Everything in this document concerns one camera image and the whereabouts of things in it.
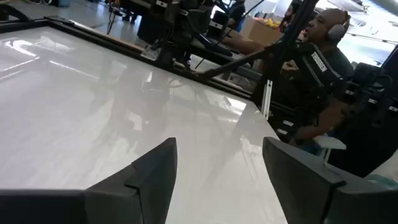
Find grey headphones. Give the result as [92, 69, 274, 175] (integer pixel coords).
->
[326, 11, 351, 43]

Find cardboard box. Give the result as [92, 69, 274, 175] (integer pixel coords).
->
[241, 17, 284, 46]

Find blue towel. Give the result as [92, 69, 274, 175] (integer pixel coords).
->
[365, 173, 398, 189]

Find silver aluminium post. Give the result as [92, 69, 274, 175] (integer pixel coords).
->
[261, 79, 274, 121]

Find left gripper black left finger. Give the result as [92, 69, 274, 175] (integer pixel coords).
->
[83, 137, 178, 224]

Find person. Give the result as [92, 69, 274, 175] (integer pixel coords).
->
[228, 0, 247, 32]
[222, 7, 355, 147]

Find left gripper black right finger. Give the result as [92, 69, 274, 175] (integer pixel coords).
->
[262, 136, 398, 224]

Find white chair armrest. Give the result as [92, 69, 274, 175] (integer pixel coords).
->
[312, 136, 348, 162]

